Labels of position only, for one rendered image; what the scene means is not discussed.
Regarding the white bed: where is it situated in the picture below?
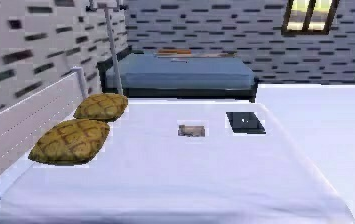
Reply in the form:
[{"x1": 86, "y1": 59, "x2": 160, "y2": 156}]
[{"x1": 0, "y1": 66, "x2": 355, "y2": 224}]

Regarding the black flat laptop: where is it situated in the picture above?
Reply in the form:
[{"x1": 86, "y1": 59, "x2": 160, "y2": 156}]
[{"x1": 225, "y1": 111, "x2": 267, "y2": 135}]

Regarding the small grey flat object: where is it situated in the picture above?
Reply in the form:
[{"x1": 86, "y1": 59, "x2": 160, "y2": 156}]
[{"x1": 177, "y1": 124, "x2": 206, "y2": 138}]

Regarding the orange pillow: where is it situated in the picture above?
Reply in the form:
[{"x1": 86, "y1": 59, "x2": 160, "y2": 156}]
[{"x1": 156, "y1": 48, "x2": 193, "y2": 56}]

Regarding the yellow checked pillow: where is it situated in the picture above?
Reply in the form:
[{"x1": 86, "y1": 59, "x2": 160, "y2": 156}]
[
  {"x1": 73, "y1": 92, "x2": 129, "y2": 122},
  {"x1": 28, "y1": 118, "x2": 111, "y2": 166}
]

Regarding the grey floor lamp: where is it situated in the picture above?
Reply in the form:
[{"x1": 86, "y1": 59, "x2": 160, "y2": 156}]
[{"x1": 85, "y1": 0, "x2": 129, "y2": 96}]

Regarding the black framed window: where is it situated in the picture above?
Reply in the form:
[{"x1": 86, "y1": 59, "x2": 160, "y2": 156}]
[{"x1": 281, "y1": 0, "x2": 341, "y2": 36}]

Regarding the blue bed with black frame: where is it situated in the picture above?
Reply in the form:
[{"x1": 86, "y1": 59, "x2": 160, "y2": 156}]
[{"x1": 96, "y1": 48, "x2": 260, "y2": 103}]

